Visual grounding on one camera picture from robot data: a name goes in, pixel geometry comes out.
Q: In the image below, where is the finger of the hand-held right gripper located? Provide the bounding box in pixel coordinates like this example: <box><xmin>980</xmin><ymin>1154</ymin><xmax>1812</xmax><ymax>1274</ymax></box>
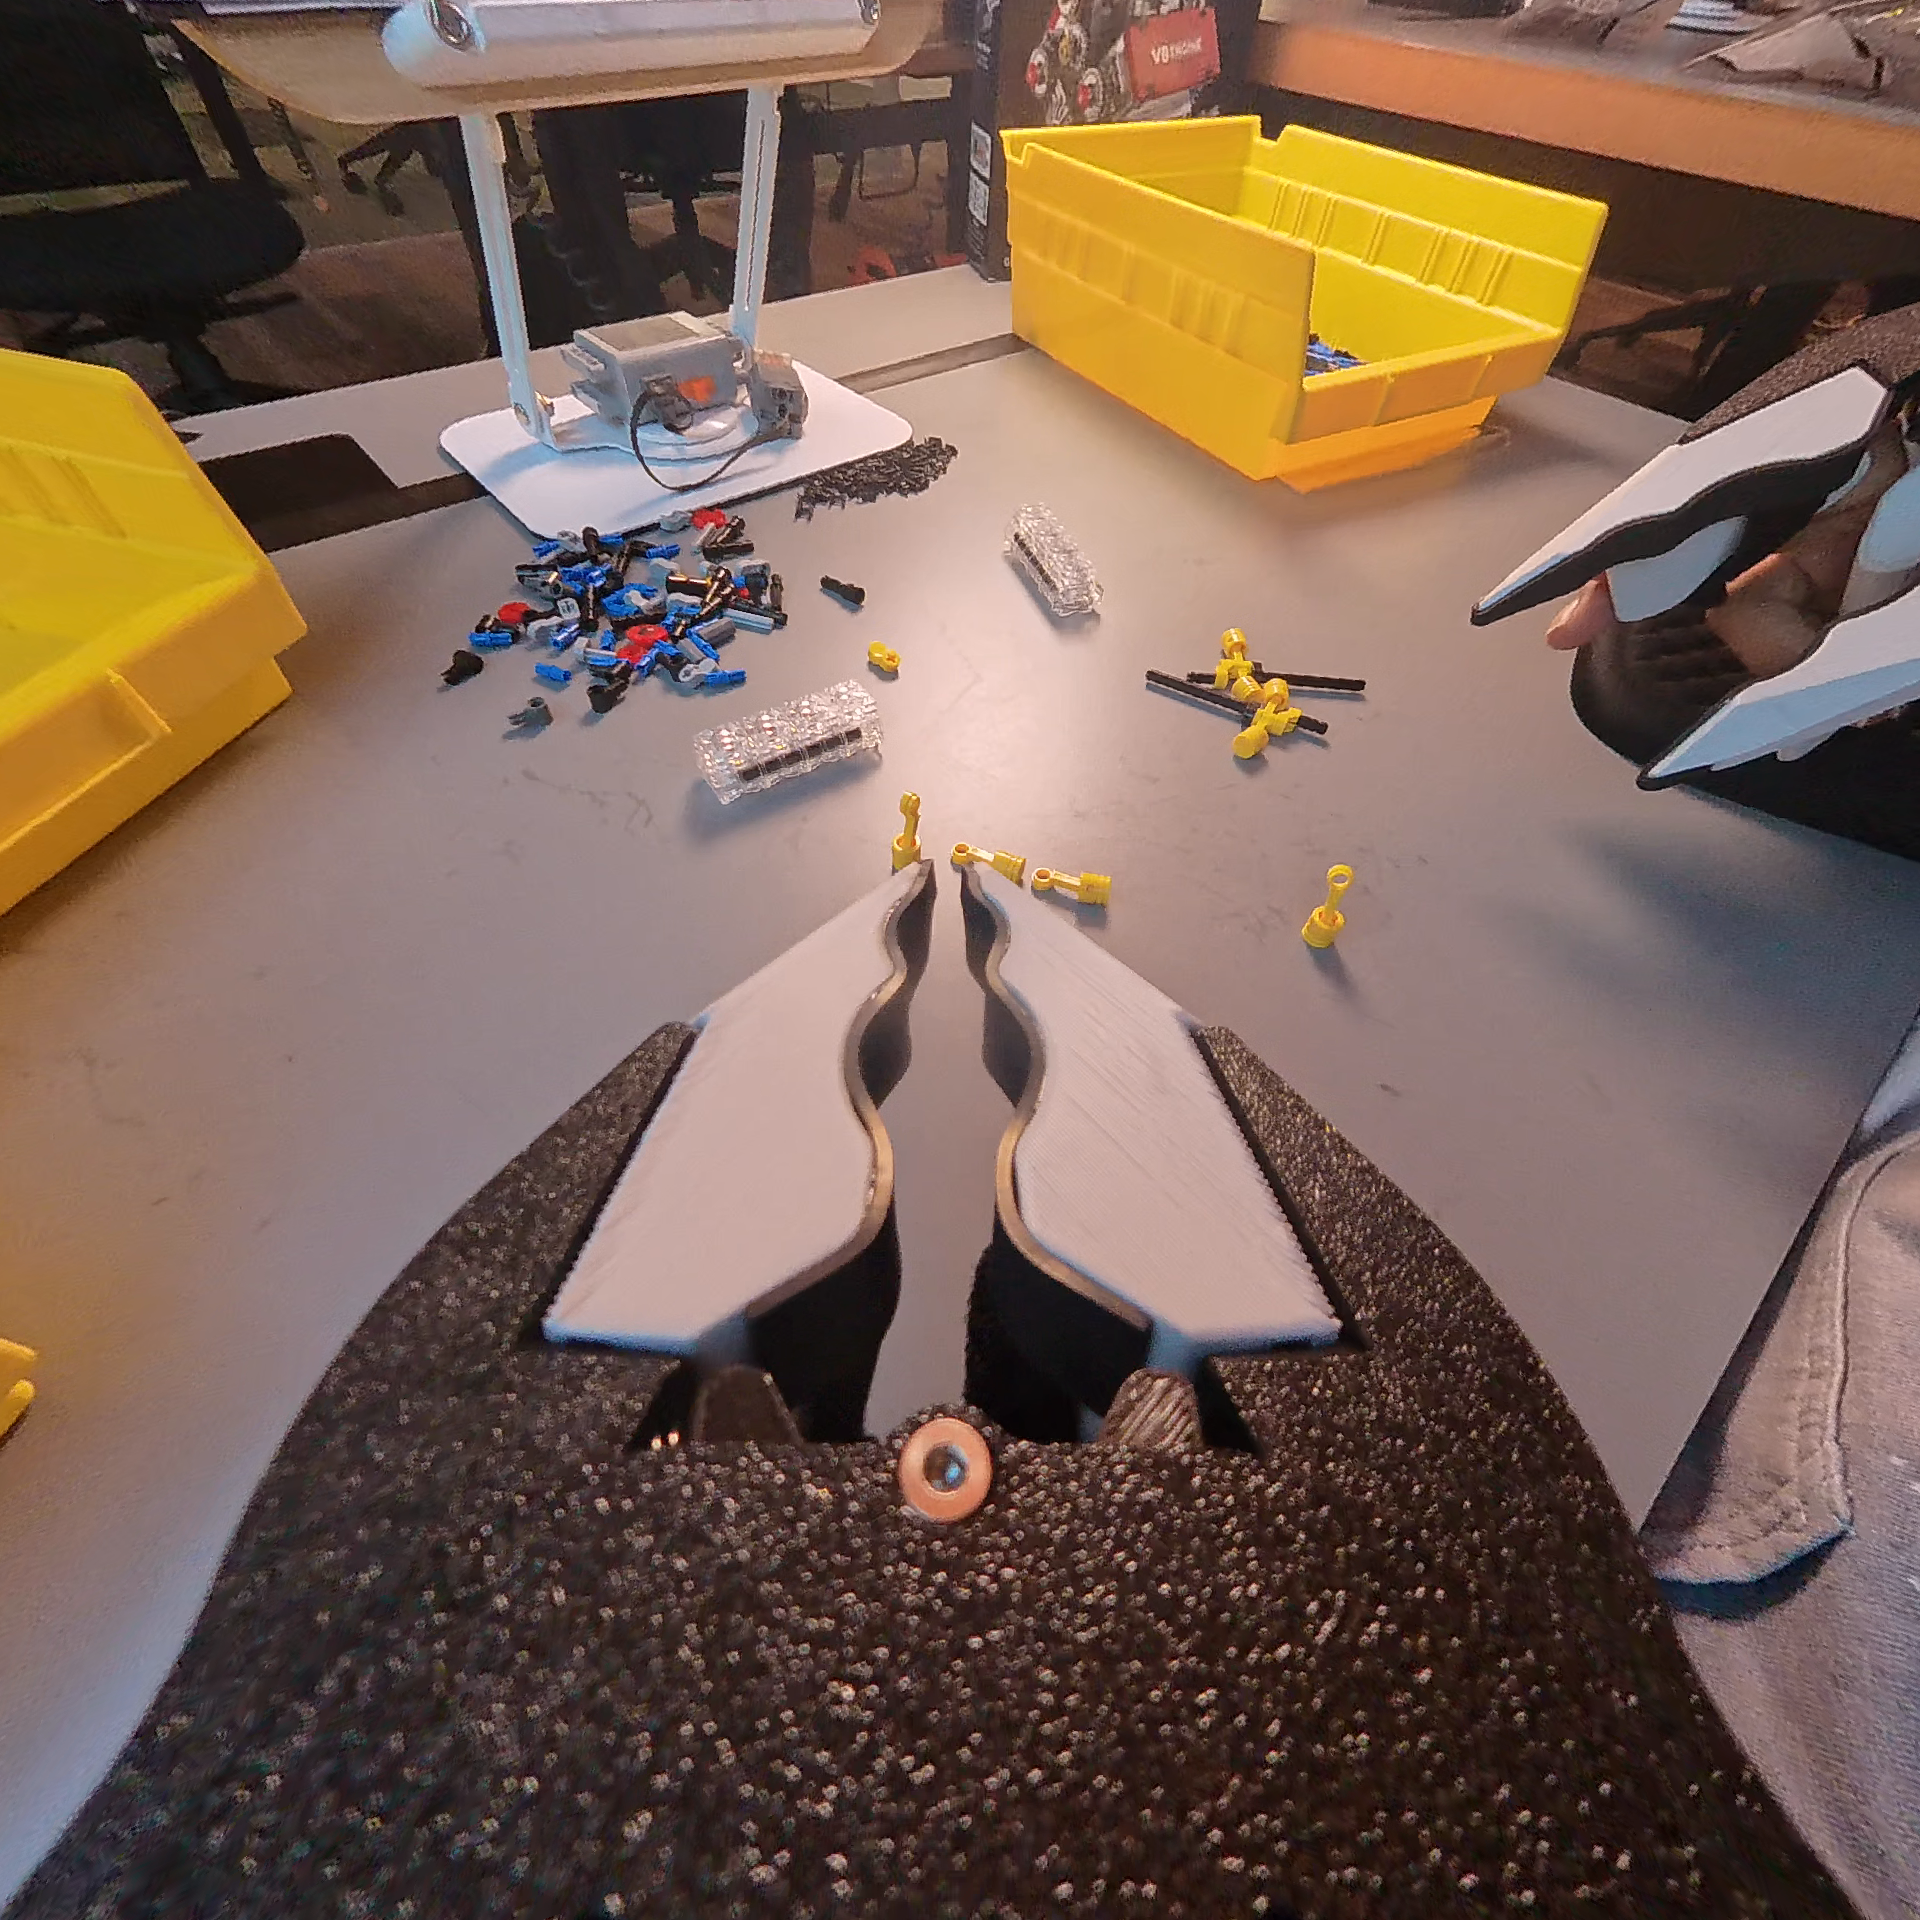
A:
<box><xmin>1635</xmin><ymin>586</ymin><xmax>1920</xmax><ymax>792</ymax></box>
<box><xmin>1469</xmin><ymin>364</ymin><xmax>1899</xmax><ymax>629</ymax></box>

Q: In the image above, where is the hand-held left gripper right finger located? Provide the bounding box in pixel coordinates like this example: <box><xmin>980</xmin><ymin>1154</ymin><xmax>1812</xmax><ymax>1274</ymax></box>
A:
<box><xmin>959</xmin><ymin>864</ymin><xmax>1344</xmax><ymax>1445</ymax></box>

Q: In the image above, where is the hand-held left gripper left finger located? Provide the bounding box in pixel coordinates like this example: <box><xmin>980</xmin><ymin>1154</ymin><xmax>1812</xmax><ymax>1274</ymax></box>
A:
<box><xmin>539</xmin><ymin>862</ymin><xmax>941</xmax><ymax>1445</ymax></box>

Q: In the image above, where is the black axle with yellow pistons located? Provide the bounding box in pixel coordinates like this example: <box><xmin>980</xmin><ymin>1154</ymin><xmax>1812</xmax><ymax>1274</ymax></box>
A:
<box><xmin>1144</xmin><ymin>668</ymin><xmax>1335</xmax><ymax>761</ymax></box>
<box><xmin>1192</xmin><ymin>625</ymin><xmax>1370</xmax><ymax>705</ymax></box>

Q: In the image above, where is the grey desk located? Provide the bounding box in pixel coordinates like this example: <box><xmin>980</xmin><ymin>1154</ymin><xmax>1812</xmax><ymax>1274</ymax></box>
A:
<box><xmin>0</xmin><ymin>270</ymin><xmax>1920</xmax><ymax>1877</ymax></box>

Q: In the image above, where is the person's right hand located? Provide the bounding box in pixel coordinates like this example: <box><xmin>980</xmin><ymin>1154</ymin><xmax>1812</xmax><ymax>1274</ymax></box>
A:
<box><xmin>1545</xmin><ymin>477</ymin><xmax>1882</xmax><ymax>650</ymax></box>

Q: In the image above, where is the wooden table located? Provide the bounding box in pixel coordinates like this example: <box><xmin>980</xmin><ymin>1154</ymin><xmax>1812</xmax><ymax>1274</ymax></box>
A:
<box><xmin>1258</xmin><ymin>0</ymin><xmax>1920</xmax><ymax>224</ymax></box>

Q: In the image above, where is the pile of clear plastic bags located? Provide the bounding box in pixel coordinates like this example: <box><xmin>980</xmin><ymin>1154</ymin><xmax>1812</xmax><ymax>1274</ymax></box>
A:
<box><xmin>1499</xmin><ymin>0</ymin><xmax>1920</xmax><ymax>106</ymax></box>

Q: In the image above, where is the clear cylinder block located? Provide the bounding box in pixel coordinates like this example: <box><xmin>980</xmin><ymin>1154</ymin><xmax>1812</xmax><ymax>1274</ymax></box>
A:
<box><xmin>691</xmin><ymin>679</ymin><xmax>888</xmax><ymax>809</ymax></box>
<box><xmin>999</xmin><ymin>502</ymin><xmax>1109</xmax><ymax>618</ymax></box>

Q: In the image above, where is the pile of mixed small bricks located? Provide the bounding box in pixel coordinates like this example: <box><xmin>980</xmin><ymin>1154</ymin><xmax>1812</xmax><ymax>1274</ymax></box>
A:
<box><xmin>440</xmin><ymin>506</ymin><xmax>794</xmax><ymax>720</ymax></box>

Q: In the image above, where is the person's grey sweatshirt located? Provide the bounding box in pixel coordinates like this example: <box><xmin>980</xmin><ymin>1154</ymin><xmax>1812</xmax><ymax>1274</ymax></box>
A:
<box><xmin>1639</xmin><ymin>1018</ymin><xmax>1920</xmax><ymax>1920</ymax></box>

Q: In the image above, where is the pile of black pins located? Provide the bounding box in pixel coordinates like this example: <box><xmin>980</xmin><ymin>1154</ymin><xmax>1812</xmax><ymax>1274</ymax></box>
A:
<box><xmin>792</xmin><ymin>434</ymin><xmax>963</xmax><ymax>520</ymax></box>

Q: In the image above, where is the black toy engine box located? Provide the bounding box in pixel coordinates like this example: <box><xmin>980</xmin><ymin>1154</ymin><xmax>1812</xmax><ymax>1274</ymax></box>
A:
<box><xmin>967</xmin><ymin>0</ymin><xmax>1265</xmax><ymax>282</ymax></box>

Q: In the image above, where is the white book stand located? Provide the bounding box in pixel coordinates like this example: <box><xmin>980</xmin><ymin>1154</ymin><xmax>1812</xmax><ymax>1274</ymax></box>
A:
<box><xmin>172</xmin><ymin>0</ymin><xmax>932</xmax><ymax>536</ymax></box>

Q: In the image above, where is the grey battery box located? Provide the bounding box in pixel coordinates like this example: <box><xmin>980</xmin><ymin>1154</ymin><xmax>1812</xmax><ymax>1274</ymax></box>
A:
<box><xmin>567</xmin><ymin>316</ymin><xmax>755</xmax><ymax>432</ymax></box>

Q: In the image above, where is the black office chair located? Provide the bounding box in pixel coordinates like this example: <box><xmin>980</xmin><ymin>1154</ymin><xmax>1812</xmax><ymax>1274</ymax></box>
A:
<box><xmin>0</xmin><ymin>0</ymin><xmax>309</xmax><ymax>413</ymax></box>
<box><xmin>516</xmin><ymin>89</ymin><xmax>799</xmax><ymax>295</ymax></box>

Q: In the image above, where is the black motor cable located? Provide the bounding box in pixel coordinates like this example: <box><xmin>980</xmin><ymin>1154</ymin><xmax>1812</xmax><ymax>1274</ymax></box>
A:
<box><xmin>627</xmin><ymin>372</ymin><xmax>781</xmax><ymax>492</ymax></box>

